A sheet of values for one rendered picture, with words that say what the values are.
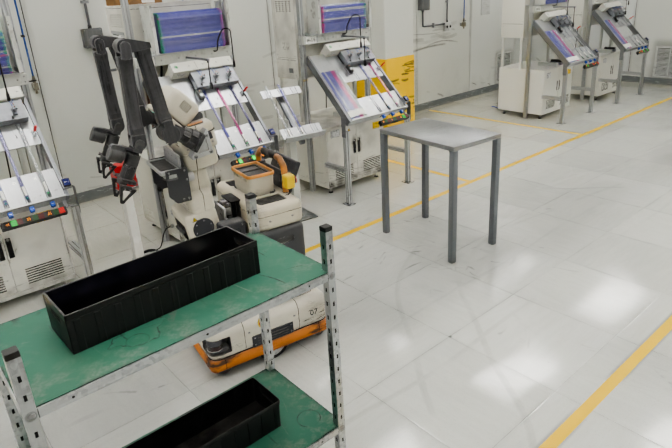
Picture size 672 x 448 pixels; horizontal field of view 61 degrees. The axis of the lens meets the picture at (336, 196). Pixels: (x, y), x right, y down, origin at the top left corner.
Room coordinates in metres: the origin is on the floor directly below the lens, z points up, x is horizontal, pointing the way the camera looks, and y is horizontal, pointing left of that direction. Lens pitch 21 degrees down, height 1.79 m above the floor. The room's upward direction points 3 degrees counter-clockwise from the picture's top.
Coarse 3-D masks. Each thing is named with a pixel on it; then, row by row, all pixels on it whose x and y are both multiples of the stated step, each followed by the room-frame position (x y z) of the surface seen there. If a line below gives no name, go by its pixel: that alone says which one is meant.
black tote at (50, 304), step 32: (160, 256) 1.55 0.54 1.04; (192, 256) 1.61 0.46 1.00; (224, 256) 1.50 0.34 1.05; (256, 256) 1.58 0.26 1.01; (64, 288) 1.36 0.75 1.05; (96, 288) 1.42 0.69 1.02; (128, 288) 1.47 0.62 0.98; (160, 288) 1.37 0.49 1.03; (192, 288) 1.43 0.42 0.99; (64, 320) 1.21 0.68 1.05; (96, 320) 1.25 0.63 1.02; (128, 320) 1.30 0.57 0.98
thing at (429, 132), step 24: (432, 120) 4.07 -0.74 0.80; (384, 144) 3.88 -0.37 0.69; (432, 144) 3.49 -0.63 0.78; (456, 144) 3.40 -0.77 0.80; (384, 168) 3.88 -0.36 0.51; (456, 168) 3.35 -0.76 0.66; (384, 192) 3.88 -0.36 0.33; (456, 192) 3.36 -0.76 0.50; (384, 216) 3.89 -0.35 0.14; (456, 216) 3.36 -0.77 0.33; (456, 240) 3.36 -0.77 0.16
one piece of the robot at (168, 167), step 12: (168, 156) 2.58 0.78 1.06; (156, 168) 2.47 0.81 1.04; (168, 168) 2.47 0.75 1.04; (180, 168) 2.44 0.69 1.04; (156, 180) 2.63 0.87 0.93; (168, 180) 2.40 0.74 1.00; (180, 180) 2.43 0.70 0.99; (192, 180) 2.48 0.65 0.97; (168, 192) 2.40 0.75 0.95; (180, 192) 2.43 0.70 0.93
